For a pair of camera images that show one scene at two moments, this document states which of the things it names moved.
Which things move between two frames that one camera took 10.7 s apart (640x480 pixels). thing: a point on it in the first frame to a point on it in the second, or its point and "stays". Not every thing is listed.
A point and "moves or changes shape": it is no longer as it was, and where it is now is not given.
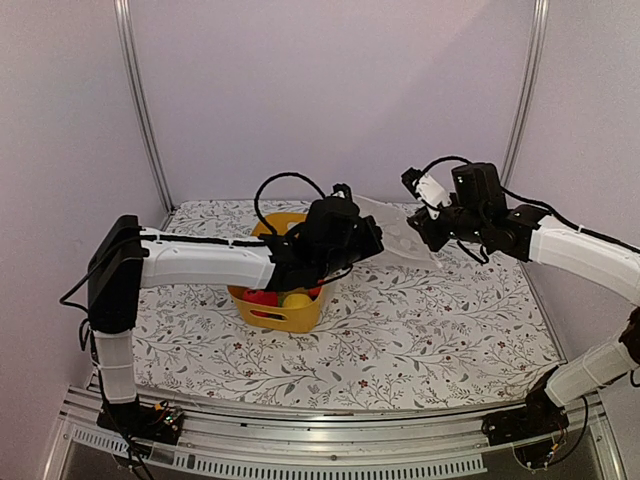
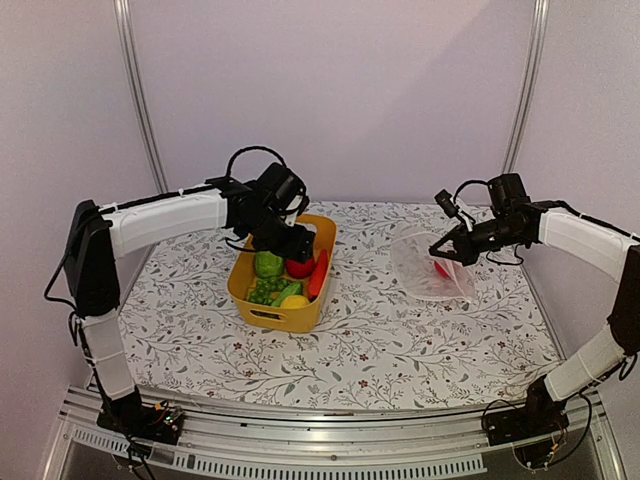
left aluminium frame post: (140, 110) stays
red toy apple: (261, 298) to (440, 270)
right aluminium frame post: (540, 21) stays
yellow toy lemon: (296, 301) stays
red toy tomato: (314, 292) moves or changes shape
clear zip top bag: (398, 236) to (421, 274)
